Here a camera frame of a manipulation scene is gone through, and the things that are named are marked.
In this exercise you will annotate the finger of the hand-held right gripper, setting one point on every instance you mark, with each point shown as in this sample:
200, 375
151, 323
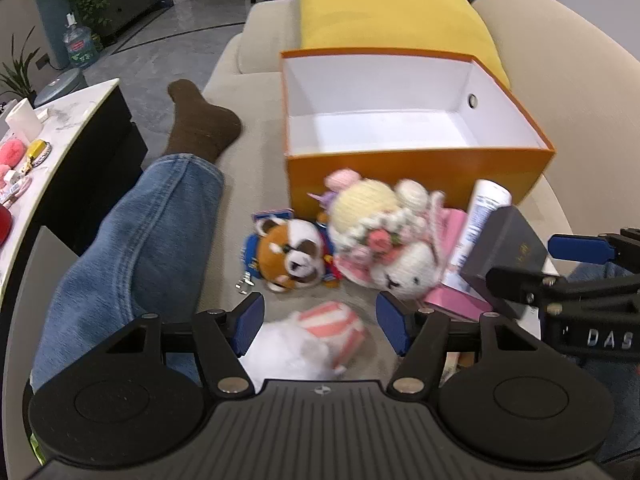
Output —
515, 282
575, 247

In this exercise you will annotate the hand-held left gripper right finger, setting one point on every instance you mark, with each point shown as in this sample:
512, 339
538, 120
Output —
392, 326

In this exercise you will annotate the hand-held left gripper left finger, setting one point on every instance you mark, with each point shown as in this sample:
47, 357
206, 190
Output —
250, 321

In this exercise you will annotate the dark grey box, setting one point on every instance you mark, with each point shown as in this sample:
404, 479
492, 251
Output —
510, 245

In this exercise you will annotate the pink package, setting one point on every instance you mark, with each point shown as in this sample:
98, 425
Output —
450, 305

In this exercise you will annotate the crocheted bunny doll with flowers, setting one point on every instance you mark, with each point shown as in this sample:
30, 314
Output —
405, 265

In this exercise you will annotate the white fluffy plush toy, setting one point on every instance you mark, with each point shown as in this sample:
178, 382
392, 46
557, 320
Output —
330, 327

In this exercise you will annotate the white lotion tube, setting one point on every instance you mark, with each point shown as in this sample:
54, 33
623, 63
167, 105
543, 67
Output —
482, 210

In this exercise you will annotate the red panda plush toy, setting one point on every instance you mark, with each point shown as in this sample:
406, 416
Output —
295, 255

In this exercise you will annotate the orange cardboard box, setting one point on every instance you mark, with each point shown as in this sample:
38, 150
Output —
400, 175

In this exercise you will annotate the person's left leg in jeans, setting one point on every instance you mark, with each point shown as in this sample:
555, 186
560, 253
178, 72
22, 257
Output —
130, 240

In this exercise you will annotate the beige sofa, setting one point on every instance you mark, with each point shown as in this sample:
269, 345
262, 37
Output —
565, 75

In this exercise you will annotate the person's foot in brown sock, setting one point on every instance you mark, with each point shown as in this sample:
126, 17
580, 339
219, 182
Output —
200, 120

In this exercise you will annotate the red container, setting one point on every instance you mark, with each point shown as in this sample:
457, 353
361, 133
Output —
4, 227

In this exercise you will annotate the white marble table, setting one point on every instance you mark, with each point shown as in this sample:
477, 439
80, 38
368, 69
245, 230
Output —
75, 115

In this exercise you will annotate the yellow small item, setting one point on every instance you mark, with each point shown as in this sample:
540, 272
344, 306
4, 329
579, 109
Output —
37, 151

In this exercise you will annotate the pink fluffy ball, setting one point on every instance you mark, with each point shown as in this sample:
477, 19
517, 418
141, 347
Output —
12, 152

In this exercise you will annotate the yellow pillow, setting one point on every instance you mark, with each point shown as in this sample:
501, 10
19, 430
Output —
385, 15

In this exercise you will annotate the grey round stool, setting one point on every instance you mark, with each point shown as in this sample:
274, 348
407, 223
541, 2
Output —
60, 85

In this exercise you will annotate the large water bottle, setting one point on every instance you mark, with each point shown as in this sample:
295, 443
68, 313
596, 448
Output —
80, 42

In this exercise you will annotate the potted green plant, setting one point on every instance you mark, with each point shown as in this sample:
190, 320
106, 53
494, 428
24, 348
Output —
17, 72

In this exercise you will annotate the wall socket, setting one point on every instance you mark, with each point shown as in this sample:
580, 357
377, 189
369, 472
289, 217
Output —
43, 62

